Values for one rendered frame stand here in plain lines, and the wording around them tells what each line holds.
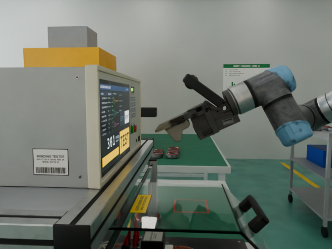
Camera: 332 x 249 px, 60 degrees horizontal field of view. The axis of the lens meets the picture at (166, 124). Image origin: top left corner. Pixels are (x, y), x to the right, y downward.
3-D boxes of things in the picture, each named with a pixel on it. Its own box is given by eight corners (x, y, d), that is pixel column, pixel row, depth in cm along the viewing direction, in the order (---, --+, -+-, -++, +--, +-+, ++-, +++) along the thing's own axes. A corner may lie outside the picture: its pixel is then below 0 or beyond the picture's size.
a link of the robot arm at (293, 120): (324, 131, 71) (302, 93, 74) (309, 136, 63) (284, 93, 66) (295, 145, 76) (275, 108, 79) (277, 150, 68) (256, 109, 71)
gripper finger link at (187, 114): (171, 126, 71) (204, 111, 70) (168, 121, 71) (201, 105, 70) (172, 125, 75) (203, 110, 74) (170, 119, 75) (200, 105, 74)
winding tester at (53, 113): (141, 145, 91) (140, 79, 89) (100, 189, 48) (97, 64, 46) (22, 144, 94) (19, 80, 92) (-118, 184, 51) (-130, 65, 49)
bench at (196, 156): (209, 186, 403) (210, 134, 396) (228, 263, 220) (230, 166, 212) (131, 185, 411) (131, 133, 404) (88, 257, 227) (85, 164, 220)
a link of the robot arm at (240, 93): (245, 80, 69) (238, 82, 77) (227, 89, 69) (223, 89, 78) (257, 109, 69) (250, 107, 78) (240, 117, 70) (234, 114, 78)
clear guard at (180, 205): (245, 208, 68) (246, 184, 67) (277, 269, 44) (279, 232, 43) (109, 205, 70) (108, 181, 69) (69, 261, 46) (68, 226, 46)
